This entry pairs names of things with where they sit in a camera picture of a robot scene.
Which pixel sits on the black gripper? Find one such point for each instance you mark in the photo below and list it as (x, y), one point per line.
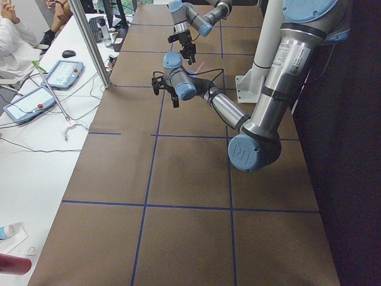
(186, 46)

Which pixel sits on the metal grabber stick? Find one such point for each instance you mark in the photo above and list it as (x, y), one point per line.
(40, 70)

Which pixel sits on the pink chopstick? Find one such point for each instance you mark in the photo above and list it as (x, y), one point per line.
(200, 67)

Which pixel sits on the black keyboard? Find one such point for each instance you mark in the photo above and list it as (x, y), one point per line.
(96, 32)

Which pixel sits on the clear water bottle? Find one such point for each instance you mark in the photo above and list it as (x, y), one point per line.
(105, 33)

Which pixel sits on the blue cup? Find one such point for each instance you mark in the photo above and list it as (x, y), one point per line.
(192, 74)

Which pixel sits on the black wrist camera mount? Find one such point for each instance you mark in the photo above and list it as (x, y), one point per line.
(158, 81)

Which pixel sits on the teach pendant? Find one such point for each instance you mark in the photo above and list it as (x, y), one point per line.
(30, 105)
(64, 74)

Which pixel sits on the lower teach pendant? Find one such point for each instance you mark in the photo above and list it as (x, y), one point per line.
(30, 105)

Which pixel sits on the seated person legs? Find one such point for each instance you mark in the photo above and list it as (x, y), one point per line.
(62, 15)

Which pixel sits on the person in white shirt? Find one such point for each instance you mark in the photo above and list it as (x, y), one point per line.
(18, 46)

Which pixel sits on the black computer mouse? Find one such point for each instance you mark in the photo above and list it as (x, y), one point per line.
(68, 53)

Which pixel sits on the aluminium frame post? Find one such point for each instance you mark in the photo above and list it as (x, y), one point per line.
(80, 16)

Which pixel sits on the white paper sheet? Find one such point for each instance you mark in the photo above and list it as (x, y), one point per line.
(19, 237)

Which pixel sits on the red cylinder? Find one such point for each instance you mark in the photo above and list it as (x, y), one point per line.
(14, 265)

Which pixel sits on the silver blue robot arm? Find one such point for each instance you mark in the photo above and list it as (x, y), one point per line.
(290, 33)
(184, 15)

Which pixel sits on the white blue tube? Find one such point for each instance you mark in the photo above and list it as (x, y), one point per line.
(7, 232)

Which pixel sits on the upper teach pendant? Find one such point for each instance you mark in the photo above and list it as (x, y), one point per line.
(64, 74)

